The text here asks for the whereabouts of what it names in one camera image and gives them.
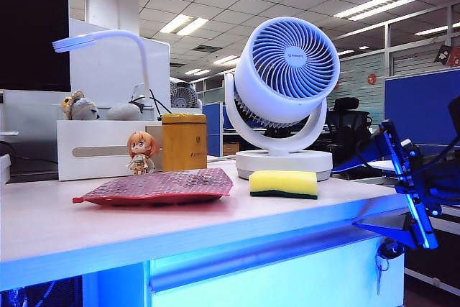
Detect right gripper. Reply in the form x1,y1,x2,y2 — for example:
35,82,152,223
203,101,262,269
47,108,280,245
331,119,441,250

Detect yellow green cleaning sponge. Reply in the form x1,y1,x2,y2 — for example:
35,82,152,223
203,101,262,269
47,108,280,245
249,170,319,201

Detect white drawer silver handle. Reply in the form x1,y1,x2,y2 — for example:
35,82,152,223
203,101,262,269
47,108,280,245
147,233,406,307

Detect white flat board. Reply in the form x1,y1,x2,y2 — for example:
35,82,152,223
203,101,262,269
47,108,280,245
366,160,400,183

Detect keys with blue fob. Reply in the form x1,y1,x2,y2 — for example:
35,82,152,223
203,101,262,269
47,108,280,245
373,238,405,295

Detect black aluminium flight case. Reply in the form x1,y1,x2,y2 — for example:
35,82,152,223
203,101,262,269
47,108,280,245
404,203,460,288

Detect black office chair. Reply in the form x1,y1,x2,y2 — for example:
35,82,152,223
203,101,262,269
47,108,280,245
325,97,373,170

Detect blue office partition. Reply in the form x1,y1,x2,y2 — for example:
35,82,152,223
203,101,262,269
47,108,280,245
384,66,460,146
201,101,227,157

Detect white desk fan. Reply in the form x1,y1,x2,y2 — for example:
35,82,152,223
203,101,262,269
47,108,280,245
224,16,341,183

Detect fluorescent ceiling light panel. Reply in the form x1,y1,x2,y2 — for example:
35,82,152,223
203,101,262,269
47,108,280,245
160,14,209,37
333,0,414,22

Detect yellow bamboo canister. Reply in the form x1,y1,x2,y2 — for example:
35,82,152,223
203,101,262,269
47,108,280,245
161,113,208,171

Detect red mesh zipper pouch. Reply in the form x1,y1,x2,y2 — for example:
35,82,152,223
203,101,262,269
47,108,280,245
72,168,234,208

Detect small white background fan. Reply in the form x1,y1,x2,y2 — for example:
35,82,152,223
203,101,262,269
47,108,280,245
169,77,203,109

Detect orange haired anime figurine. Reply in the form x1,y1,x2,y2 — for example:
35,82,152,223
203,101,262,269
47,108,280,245
124,130,161,177

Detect white gooseneck desk lamp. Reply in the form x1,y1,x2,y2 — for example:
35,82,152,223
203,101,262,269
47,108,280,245
52,29,155,106

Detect white tissue box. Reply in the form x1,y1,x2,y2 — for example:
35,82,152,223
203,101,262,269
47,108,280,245
56,119,165,181

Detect white tall cabinet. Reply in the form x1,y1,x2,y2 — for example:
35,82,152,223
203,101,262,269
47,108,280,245
68,17,171,109

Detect grey plush toy yellow flower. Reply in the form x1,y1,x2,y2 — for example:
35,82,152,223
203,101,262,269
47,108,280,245
60,90,101,121

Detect white desk divider panel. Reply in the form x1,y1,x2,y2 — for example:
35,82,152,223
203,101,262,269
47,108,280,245
0,89,73,173

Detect black monitor screen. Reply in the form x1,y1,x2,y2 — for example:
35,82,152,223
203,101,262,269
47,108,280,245
0,0,71,93

